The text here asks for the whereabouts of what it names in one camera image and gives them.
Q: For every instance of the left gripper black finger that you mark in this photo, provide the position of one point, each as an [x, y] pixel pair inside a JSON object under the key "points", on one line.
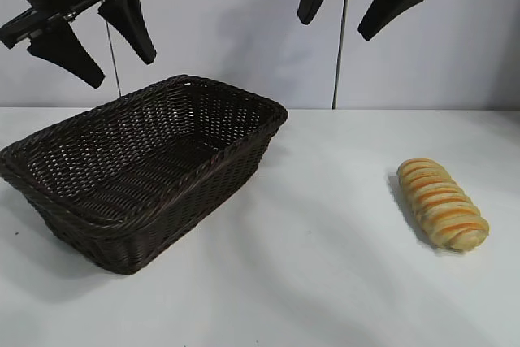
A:
{"points": [[65, 54], [130, 22]]}

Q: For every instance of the dark brown woven basket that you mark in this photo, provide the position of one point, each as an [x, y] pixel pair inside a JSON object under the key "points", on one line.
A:
{"points": [[122, 209]]}

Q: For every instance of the long striped twisted bread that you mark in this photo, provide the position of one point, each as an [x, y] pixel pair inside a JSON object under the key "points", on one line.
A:
{"points": [[440, 205]]}

